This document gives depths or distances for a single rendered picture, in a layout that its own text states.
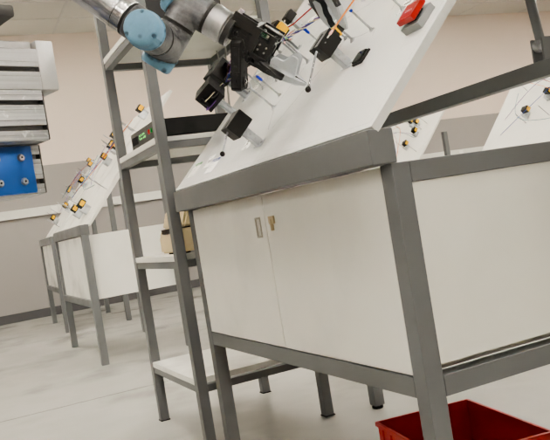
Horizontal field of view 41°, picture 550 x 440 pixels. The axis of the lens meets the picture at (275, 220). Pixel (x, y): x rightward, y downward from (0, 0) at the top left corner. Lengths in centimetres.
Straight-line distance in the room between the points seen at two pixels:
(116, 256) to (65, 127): 463
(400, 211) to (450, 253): 14
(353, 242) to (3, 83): 72
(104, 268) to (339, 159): 339
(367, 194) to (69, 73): 805
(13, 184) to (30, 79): 19
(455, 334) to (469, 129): 1023
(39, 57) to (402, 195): 70
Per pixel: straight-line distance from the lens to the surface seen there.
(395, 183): 135
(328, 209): 157
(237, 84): 167
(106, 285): 470
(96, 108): 929
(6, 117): 135
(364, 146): 135
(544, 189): 159
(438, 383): 141
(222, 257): 219
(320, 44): 168
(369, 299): 149
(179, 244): 245
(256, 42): 163
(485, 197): 148
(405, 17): 151
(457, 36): 1183
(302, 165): 156
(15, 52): 139
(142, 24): 153
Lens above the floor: 74
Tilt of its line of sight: level
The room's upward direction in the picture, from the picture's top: 9 degrees counter-clockwise
